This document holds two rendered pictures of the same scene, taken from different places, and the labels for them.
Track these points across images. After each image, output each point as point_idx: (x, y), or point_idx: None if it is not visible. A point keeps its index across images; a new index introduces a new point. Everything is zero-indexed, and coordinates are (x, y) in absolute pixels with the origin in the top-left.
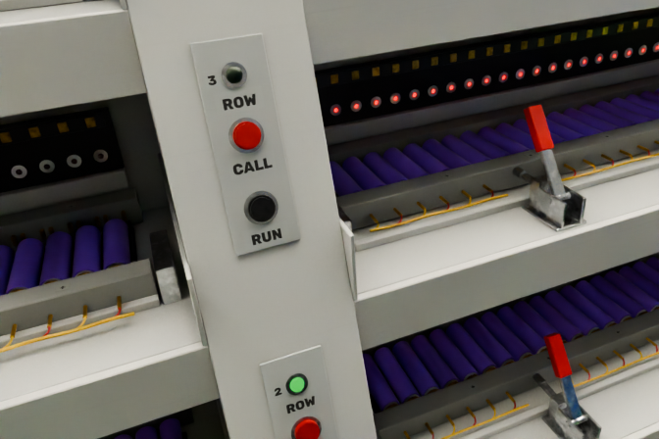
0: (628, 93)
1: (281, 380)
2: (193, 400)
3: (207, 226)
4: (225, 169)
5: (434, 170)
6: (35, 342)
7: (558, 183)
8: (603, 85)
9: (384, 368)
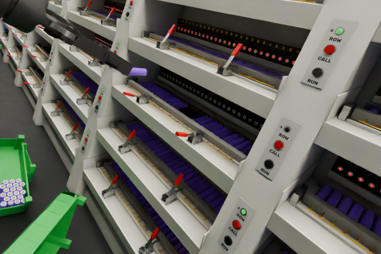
0: None
1: (241, 206)
2: (224, 189)
3: (254, 156)
4: (268, 148)
5: (362, 223)
6: (215, 151)
7: None
8: None
9: None
